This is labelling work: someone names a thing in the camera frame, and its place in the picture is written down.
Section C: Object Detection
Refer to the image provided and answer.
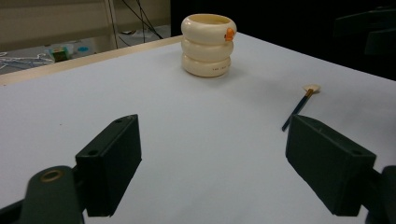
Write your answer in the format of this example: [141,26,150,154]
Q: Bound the colourful cube box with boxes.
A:
[48,46,71,63]

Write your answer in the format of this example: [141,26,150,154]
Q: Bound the wooden spoon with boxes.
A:
[281,83,321,133]

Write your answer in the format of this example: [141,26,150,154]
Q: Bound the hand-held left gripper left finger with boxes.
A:
[75,114,143,217]

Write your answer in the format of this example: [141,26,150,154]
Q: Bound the cream ribbed holder cup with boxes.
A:
[180,13,238,78]

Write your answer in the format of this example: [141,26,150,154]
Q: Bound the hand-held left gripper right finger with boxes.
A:
[285,114,377,217]

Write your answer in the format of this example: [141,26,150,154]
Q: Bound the dark equipment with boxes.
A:
[332,6,396,58]

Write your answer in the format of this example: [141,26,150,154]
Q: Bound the black hanging cables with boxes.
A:
[120,0,164,44]

